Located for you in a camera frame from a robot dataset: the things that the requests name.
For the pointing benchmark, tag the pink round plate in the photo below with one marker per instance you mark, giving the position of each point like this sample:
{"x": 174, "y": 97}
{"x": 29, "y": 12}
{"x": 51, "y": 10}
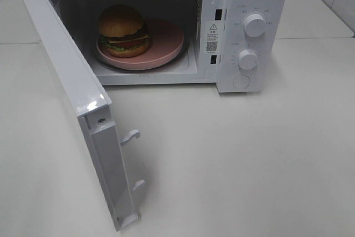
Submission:
{"x": 162, "y": 30}

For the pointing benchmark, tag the round white door button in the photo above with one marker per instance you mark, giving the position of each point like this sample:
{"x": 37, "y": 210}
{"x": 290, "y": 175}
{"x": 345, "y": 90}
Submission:
{"x": 241, "y": 82}

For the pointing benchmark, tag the burger with sesame-free bun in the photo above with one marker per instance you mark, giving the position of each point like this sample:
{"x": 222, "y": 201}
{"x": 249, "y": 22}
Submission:
{"x": 122, "y": 32}

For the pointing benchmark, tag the white microwave door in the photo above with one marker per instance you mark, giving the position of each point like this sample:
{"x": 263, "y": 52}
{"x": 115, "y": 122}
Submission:
{"x": 91, "y": 105}

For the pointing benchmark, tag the glass microwave turntable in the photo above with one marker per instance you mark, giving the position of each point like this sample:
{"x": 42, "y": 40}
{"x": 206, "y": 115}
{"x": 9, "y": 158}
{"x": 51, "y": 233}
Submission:
{"x": 185, "y": 47}

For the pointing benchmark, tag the lower white control knob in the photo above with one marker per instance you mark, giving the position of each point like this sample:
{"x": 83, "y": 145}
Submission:
{"x": 247, "y": 59}

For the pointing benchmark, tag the white control knob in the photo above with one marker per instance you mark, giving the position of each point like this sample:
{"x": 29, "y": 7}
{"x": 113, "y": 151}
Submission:
{"x": 254, "y": 24}
{"x": 247, "y": 59}

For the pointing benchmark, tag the white microwave oven body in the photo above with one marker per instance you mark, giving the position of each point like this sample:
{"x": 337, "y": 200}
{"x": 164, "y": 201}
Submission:
{"x": 213, "y": 28}

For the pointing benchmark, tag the upper white control knob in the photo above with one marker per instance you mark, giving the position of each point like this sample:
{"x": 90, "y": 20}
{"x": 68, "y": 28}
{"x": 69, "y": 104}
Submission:
{"x": 254, "y": 24}

